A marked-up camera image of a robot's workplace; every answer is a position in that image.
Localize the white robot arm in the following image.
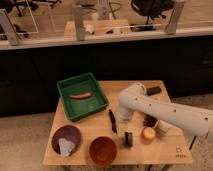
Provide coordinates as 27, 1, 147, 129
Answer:
117, 82, 213, 143

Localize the red bowl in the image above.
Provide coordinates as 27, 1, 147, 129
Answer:
89, 136, 117, 167

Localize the wooden table top board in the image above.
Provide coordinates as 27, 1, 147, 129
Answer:
42, 79, 193, 166

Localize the dark red grape bunch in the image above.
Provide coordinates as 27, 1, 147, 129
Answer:
143, 115, 158, 127

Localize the orange fruit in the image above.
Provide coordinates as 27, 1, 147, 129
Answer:
141, 127, 156, 141

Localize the black rectangular block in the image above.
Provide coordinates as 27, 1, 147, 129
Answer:
146, 86, 161, 96

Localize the orange sausage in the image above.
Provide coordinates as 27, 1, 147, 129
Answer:
69, 92, 92, 99

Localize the green plastic tray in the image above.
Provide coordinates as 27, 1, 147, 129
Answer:
57, 73, 109, 122

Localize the dark maroon plate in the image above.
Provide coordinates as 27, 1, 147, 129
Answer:
51, 125, 82, 156

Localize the crumpled grey cloth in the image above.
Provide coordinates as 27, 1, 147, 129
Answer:
59, 138, 75, 157

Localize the black office chair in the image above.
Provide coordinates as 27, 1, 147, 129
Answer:
131, 0, 175, 23

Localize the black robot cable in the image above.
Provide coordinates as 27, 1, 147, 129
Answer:
189, 135, 197, 151

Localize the right grey metal post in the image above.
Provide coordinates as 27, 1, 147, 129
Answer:
165, 0, 186, 35

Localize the grey metal post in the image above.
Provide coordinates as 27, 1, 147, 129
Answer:
0, 9, 19, 46
165, 0, 186, 35
72, 5, 85, 41

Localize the middle grey metal post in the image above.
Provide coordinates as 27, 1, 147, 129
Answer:
72, 5, 85, 41

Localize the left grey metal post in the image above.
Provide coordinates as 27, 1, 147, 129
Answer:
0, 9, 19, 46

